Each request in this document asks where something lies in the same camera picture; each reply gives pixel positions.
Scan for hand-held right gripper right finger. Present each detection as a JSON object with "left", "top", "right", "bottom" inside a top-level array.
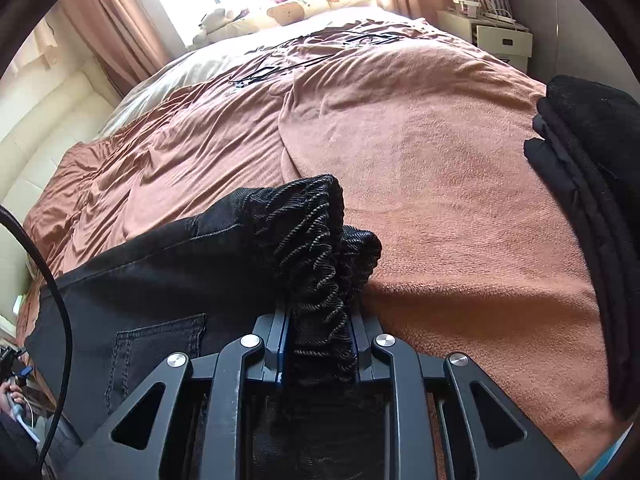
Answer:
[{"left": 350, "top": 310, "right": 581, "bottom": 480}]

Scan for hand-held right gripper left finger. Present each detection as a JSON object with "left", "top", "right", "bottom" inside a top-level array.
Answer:
[{"left": 77, "top": 307, "right": 291, "bottom": 480}]

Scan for black pants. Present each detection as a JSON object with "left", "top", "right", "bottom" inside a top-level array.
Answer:
[{"left": 25, "top": 174, "right": 383, "bottom": 480}]

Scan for brown blanket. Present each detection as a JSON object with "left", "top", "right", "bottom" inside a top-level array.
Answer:
[{"left": 15, "top": 7, "right": 631, "bottom": 476}]

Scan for cream leather headboard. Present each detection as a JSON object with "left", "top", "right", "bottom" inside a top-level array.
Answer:
[{"left": 0, "top": 72, "right": 121, "bottom": 311}]

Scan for beige quilt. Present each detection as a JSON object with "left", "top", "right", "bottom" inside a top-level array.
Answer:
[{"left": 97, "top": 7, "right": 391, "bottom": 136}]

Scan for stack of black folded clothes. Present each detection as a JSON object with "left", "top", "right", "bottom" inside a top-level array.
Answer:
[{"left": 524, "top": 75, "right": 640, "bottom": 421}]

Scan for beige hanging cloth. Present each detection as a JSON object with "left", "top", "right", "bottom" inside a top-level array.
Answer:
[{"left": 5, "top": 12, "right": 63, "bottom": 81}]

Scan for white nightstand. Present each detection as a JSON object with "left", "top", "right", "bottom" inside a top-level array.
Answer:
[{"left": 437, "top": 7, "right": 533, "bottom": 73}]

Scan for black cable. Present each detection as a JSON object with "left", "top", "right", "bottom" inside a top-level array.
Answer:
[{"left": 0, "top": 205, "right": 73, "bottom": 466}]

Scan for thin black cords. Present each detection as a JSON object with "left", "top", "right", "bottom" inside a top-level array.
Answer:
[{"left": 227, "top": 30, "right": 401, "bottom": 88}]

